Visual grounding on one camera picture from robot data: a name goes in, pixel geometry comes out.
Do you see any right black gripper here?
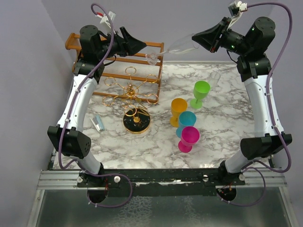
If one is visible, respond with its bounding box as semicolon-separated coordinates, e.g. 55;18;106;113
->
192;17;250;56

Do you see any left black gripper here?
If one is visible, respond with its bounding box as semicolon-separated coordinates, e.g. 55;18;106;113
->
97;26;146;60

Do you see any clear wine glass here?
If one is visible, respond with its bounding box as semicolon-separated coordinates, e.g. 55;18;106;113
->
145;34;199;65
208;71;221;89

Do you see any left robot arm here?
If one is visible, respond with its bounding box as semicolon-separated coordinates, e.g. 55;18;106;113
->
47;25;147;187

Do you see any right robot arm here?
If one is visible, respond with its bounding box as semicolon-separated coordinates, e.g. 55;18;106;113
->
192;17;292;185

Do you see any wooden dish rack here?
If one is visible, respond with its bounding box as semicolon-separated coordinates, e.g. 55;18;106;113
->
65;32;164;101

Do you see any green plastic goblet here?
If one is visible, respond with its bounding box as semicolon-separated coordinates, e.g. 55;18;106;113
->
190;80;211;109

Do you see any orange plastic goblet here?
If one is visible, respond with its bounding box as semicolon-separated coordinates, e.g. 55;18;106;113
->
170;98;187;127

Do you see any small blue white packet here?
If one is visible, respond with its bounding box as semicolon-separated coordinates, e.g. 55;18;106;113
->
90;115;105;132

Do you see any blue plastic goblet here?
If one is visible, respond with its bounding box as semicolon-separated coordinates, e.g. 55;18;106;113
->
176;111;196;138

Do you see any pink plastic goblet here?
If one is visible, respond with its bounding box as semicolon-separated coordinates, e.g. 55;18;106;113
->
178;126;200;153

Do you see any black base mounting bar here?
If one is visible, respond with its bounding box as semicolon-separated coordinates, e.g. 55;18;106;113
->
77;168;245;197

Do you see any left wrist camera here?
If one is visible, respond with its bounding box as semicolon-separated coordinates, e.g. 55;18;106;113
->
96;11;116;33

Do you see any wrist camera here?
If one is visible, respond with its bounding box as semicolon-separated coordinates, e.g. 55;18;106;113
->
228;0;248;28
96;11;116;33

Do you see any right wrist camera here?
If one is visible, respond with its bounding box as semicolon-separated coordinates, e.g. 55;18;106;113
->
228;0;248;28

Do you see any gold wire wine glass rack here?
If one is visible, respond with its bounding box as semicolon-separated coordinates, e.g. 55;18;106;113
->
102;66;159;134

